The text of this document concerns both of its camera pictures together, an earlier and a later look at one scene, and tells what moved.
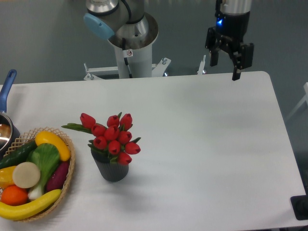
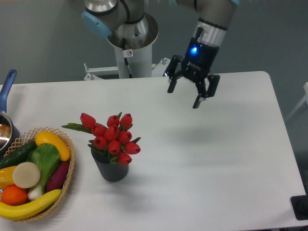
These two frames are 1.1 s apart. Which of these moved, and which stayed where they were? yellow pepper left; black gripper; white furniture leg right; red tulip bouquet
Moved: black gripper
Stayed: white furniture leg right; yellow pepper left; red tulip bouquet
